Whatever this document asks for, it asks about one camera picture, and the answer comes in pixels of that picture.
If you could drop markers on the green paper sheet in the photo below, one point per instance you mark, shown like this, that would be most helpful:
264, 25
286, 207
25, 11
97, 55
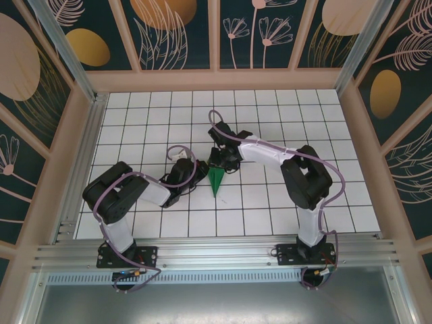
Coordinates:
215, 179

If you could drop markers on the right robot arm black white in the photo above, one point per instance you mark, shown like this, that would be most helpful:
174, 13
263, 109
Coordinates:
307, 179

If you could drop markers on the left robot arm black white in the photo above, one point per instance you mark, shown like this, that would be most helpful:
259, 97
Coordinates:
114, 195

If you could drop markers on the grey sheet metal panel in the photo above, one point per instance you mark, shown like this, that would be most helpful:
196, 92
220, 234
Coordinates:
219, 303

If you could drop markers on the wide aluminium mounting rail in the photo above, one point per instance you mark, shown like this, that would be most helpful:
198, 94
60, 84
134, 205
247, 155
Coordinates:
219, 251

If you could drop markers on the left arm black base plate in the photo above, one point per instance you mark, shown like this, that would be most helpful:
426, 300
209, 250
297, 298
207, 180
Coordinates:
148, 254

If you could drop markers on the aluminium side rail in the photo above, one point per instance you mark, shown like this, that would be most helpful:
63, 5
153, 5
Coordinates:
86, 152

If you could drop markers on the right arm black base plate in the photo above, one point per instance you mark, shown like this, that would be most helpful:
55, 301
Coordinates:
287, 254

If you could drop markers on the slanted aluminium corner post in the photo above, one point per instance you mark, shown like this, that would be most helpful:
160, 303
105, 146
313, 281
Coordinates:
357, 47
64, 44

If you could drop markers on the aluminium frame bar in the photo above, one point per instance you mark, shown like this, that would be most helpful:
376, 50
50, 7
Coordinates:
32, 300
401, 297

